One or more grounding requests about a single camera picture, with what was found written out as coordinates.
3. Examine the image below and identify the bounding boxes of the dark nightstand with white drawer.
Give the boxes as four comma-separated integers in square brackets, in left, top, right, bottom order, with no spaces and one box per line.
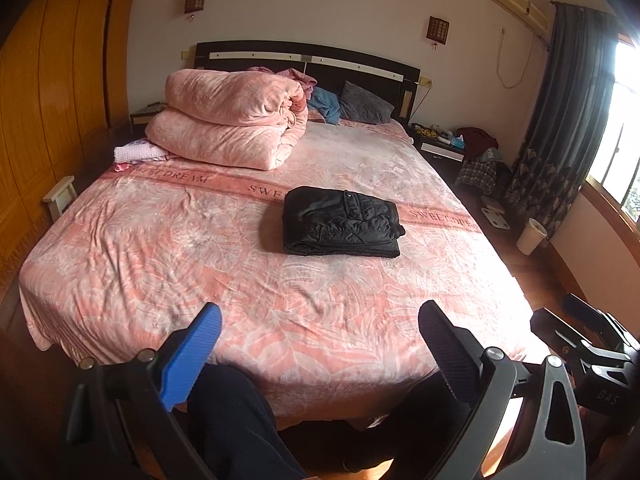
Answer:
[407,122,473,176]

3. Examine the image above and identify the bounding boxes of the window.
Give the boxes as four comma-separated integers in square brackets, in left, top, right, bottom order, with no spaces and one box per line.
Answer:
[585,35,640,226]

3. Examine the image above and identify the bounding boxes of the black padded jacket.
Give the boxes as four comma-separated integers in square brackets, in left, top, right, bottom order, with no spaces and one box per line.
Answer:
[282,186,407,259]

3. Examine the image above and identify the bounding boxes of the white pink folded cloth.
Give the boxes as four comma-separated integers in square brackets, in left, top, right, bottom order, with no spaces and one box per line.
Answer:
[113,141,170,173]

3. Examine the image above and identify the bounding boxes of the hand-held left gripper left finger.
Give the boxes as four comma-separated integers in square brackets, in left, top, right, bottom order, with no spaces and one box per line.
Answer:
[65,302,223,480]

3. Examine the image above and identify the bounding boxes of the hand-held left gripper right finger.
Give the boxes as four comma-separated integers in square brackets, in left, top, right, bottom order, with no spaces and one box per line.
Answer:
[417,300,587,480]

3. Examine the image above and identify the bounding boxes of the grey pillow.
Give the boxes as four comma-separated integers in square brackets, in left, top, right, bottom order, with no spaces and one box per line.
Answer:
[339,81,396,126]

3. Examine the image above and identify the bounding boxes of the dark wooden headboard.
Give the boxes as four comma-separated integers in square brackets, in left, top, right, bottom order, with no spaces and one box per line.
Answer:
[194,41,422,121]

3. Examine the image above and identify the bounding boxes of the cream wall air conditioner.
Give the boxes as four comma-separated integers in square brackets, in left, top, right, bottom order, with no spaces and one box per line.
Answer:
[487,0,551,37]

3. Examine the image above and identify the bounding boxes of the dark red clothing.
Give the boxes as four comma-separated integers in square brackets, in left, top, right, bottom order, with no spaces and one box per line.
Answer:
[456,126,500,158]

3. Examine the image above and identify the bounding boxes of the white waste bin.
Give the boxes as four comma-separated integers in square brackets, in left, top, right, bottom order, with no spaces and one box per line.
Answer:
[516,218,548,256]

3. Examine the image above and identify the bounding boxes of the dark patterned curtain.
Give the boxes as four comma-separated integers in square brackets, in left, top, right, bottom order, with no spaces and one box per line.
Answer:
[502,1,621,241]

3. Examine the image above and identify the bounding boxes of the person's leg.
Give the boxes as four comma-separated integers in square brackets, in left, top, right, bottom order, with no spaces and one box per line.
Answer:
[187,364,308,480]
[345,370,476,473]

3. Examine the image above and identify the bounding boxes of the white step stool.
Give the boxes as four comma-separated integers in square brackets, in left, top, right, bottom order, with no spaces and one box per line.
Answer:
[42,176,78,223]

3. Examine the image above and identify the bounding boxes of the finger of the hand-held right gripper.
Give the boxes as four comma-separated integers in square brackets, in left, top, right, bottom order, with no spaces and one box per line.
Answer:
[530,307,596,361]
[562,294,621,336]

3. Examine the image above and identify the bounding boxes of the folded pink quilt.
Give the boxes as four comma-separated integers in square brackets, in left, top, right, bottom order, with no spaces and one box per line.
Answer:
[145,67,310,171]

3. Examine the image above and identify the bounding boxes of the pink crumpled cloth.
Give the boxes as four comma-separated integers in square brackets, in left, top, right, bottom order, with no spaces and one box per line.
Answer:
[247,66,318,98]

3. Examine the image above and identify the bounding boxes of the bed with pink sheet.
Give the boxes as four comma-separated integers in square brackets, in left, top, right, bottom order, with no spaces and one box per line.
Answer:
[19,119,548,431]

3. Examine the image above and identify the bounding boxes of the plaid cloth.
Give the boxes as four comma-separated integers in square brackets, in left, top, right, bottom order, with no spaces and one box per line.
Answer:
[457,157,501,191]

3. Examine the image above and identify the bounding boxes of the blue cloth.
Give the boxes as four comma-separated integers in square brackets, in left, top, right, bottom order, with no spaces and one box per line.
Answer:
[306,86,343,125]

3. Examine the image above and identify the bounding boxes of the person's right leg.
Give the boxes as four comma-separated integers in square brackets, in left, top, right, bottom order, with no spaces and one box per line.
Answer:
[345,370,476,473]

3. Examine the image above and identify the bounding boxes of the white wall cable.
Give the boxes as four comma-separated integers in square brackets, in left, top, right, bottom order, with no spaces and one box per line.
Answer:
[495,27,531,90]

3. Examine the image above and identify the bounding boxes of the person's left leg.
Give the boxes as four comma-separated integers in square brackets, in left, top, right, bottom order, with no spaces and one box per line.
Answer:
[187,364,308,480]

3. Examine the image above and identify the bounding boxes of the wooden wardrobe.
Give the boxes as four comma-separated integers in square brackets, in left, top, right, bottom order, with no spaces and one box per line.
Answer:
[0,0,143,281]

